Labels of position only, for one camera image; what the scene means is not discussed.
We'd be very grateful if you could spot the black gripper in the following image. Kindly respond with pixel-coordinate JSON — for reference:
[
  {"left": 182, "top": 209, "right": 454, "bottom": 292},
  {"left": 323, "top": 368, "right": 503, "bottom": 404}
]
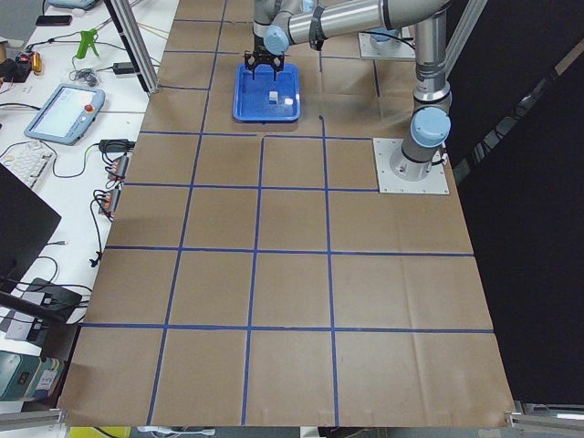
[{"left": 244, "top": 50, "right": 285, "bottom": 81}]

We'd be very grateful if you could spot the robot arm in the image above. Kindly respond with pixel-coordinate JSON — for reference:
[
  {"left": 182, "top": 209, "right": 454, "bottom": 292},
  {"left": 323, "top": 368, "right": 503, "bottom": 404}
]
[{"left": 245, "top": 1, "right": 452, "bottom": 182}]

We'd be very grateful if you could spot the blue plastic tray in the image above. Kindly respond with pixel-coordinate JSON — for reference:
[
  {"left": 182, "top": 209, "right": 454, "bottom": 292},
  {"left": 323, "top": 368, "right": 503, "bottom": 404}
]
[{"left": 233, "top": 64, "right": 301, "bottom": 123}]

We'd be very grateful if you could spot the black power adapter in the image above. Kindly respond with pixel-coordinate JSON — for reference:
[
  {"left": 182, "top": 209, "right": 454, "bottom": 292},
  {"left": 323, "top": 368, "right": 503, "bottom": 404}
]
[{"left": 111, "top": 62, "right": 136, "bottom": 75}]

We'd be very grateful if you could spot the orange connector box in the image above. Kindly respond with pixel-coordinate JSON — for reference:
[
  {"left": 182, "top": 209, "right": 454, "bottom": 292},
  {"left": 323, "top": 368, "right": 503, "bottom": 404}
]
[
  {"left": 106, "top": 155, "right": 130, "bottom": 182},
  {"left": 97, "top": 188, "right": 121, "bottom": 217}
]

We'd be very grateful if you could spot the green clamp tool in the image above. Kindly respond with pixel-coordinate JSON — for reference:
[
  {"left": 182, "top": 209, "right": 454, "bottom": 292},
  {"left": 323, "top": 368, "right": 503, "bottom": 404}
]
[{"left": 75, "top": 28, "right": 99, "bottom": 59}]

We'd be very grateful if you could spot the teach pendant tablet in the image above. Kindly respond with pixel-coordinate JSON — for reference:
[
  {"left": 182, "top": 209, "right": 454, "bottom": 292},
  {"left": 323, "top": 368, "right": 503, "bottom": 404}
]
[{"left": 24, "top": 84, "right": 106, "bottom": 145}]

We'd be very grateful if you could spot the black smartphone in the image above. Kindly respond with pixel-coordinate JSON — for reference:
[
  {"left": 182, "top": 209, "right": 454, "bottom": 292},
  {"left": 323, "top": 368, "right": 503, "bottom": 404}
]
[{"left": 36, "top": 15, "right": 72, "bottom": 26}]

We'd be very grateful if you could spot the white keyboard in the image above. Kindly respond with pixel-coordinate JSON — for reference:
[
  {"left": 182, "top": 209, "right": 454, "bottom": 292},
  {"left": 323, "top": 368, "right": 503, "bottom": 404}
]
[{"left": 1, "top": 140, "right": 56, "bottom": 192}]

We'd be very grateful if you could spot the black monitor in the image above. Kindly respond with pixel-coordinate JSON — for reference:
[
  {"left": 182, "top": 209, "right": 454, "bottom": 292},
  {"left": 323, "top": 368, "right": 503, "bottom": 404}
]
[{"left": 0, "top": 165, "right": 61, "bottom": 293}]

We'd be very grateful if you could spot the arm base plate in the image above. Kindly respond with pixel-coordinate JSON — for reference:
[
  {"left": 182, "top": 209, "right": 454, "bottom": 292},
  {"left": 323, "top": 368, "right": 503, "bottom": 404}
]
[
  {"left": 358, "top": 32, "right": 415, "bottom": 62},
  {"left": 372, "top": 138, "right": 450, "bottom": 195}
]

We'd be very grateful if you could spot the aluminium frame post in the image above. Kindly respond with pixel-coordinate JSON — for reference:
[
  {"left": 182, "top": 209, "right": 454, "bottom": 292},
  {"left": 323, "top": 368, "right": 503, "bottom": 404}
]
[{"left": 104, "top": 0, "right": 160, "bottom": 96}]

